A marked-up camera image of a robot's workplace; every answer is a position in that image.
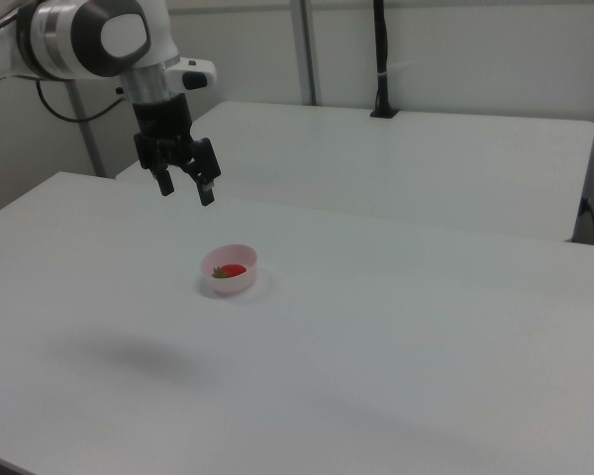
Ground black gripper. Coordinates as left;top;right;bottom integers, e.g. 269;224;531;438
131;94;223;208

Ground red strawberry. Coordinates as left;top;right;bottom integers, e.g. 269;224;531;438
211;262;248;279

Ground pink plastic bowl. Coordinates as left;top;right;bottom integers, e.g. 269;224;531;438
200;242;258;297

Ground white side table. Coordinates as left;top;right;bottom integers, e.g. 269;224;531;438
116;101;594;243

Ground black pole stand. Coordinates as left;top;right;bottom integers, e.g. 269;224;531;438
369;0;401;119

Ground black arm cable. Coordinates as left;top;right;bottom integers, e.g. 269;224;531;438
35;78;130;124

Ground grey partition post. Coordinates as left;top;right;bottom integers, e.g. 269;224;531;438
290;0;323;106

